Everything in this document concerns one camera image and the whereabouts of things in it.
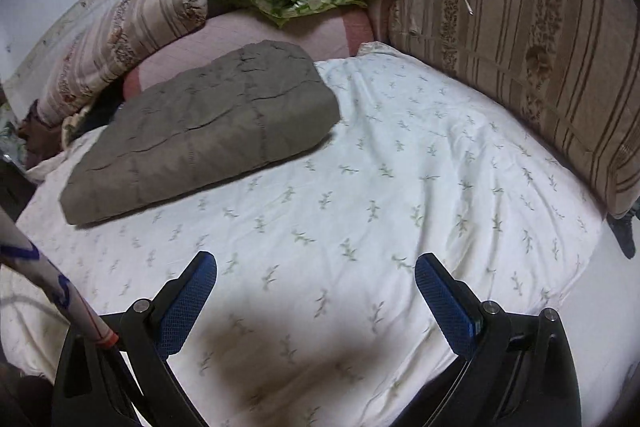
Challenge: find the dark clothes pile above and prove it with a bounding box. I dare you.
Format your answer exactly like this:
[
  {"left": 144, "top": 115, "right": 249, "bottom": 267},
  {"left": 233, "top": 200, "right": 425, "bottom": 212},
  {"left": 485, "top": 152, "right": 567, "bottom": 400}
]
[{"left": 19, "top": 99, "right": 126, "bottom": 168}]

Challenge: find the dark object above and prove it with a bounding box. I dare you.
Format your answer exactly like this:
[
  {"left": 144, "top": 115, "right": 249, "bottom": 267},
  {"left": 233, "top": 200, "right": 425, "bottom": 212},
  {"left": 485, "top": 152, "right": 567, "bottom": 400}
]
[{"left": 607, "top": 202, "right": 640, "bottom": 261}]

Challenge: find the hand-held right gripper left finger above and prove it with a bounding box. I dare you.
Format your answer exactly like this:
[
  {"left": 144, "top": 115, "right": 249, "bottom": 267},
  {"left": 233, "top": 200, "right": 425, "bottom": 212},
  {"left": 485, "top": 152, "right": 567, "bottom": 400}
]
[{"left": 52, "top": 251, "right": 219, "bottom": 427}]

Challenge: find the red and pink pillow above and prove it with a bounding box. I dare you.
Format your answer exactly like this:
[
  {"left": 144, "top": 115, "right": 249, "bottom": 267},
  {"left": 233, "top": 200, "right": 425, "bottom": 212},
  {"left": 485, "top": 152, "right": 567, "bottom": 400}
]
[{"left": 122, "top": 6, "right": 377, "bottom": 102}]

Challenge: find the grey-brown fleece blanket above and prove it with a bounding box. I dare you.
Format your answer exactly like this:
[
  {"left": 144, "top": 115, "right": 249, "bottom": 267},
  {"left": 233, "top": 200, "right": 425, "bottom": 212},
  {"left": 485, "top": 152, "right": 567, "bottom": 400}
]
[{"left": 59, "top": 39, "right": 342, "bottom": 228}]

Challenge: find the large striped floral cushion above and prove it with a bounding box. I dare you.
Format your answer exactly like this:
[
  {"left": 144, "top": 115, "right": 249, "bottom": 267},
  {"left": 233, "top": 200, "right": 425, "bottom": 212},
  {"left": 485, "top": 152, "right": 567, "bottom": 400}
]
[{"left": 387, "top": 0, "right": 640, "bottom": 221}]

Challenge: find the white leaf-print blanket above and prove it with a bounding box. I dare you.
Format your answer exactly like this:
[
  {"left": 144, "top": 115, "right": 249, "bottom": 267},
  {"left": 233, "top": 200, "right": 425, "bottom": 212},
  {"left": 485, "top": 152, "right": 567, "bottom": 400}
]
[{"left": 0, "top": 42, "right": 608, "bottom": 427}]

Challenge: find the striped bolster cushion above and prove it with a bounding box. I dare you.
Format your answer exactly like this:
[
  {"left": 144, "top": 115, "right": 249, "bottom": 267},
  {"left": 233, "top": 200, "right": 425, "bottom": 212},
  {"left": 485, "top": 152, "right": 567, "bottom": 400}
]
[{"left": 36, "top": 0, "right": 210, "bottom": 128}]

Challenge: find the white mattress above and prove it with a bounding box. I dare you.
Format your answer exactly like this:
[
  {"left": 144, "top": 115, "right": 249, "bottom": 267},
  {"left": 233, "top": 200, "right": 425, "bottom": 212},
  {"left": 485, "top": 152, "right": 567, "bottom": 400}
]
[{"left": 559, "top": 212, "right": 640, "bottom": 410}]

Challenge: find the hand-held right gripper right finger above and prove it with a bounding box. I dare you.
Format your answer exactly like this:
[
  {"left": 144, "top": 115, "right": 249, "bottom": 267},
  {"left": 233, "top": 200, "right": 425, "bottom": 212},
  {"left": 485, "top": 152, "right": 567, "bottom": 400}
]
[{"left": 390, "top": 252, "right": 583, "bottom": 427}]

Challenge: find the white blue-printed wrapped cable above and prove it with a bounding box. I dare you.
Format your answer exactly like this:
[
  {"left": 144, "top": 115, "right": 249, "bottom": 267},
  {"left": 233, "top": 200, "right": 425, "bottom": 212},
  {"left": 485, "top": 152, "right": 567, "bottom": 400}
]
[{"left": 0, "top": 202, "right": 123, "bottom": 353}]

